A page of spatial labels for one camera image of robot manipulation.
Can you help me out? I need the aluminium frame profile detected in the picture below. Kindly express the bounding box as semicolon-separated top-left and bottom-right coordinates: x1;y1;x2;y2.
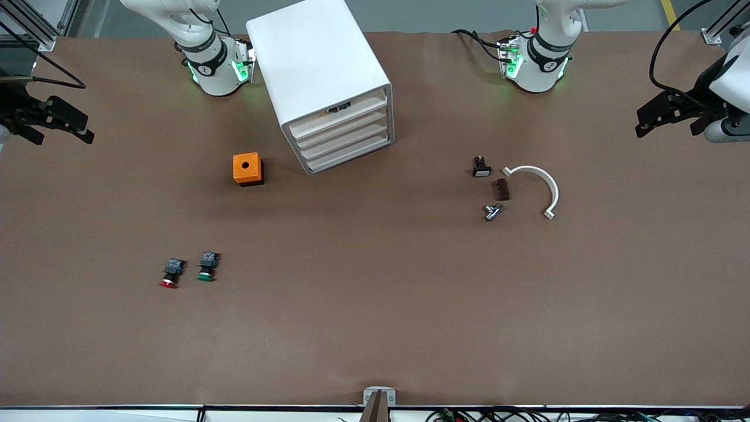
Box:
700;0;750;46
0;0;81;53

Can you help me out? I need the tangled cable bundle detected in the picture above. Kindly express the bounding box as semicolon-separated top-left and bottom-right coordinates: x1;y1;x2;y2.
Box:
425;407;750;422

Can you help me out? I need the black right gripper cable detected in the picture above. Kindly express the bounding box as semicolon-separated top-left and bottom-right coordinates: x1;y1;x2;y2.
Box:
0;23;87;90

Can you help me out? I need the white plastic drawer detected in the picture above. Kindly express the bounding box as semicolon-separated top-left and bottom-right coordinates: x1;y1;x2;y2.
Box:
304;134;392;173
290;93;388;140
295;108;389;151
299;121;390;162

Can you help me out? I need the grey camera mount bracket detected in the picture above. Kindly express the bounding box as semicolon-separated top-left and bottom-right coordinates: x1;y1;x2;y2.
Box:
359;386;397;422

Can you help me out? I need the white table edge rail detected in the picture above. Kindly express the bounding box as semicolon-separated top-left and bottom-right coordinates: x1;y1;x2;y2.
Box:
0;404;750;422

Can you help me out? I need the green push button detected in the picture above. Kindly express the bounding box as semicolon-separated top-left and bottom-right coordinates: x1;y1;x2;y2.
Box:
196;251;220;283

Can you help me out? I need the black arm base cable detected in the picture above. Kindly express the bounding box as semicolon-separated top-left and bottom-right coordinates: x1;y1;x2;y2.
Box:
451;29;506;62

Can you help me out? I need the orange box with round hole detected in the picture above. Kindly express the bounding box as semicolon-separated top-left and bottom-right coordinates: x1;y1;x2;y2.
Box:
233;152;265;188

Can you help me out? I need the red push button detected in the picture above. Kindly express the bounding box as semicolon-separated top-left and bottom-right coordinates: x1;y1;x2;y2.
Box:
159;258;187;289

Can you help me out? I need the white drawer cabinet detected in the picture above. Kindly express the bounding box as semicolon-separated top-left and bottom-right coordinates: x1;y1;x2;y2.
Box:
246;0;396;176

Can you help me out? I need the white curved plastic bracket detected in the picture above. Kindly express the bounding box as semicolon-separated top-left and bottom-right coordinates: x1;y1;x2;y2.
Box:
502;165;560;220

